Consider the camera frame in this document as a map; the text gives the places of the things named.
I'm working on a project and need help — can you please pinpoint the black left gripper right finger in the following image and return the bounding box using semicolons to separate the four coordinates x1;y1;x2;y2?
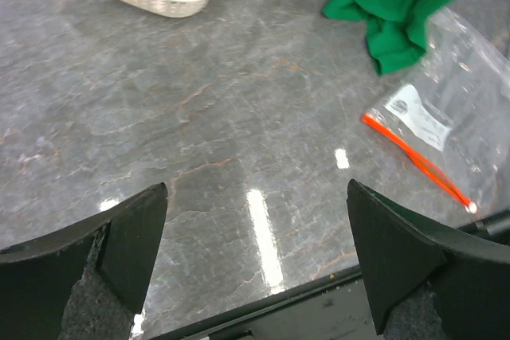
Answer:
347;180;509;339

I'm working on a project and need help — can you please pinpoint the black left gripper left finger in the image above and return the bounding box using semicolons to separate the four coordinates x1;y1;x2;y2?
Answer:
1;183;167;339

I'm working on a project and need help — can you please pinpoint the clear zip top bag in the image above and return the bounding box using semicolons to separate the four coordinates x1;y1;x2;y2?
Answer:
362;8;509;215

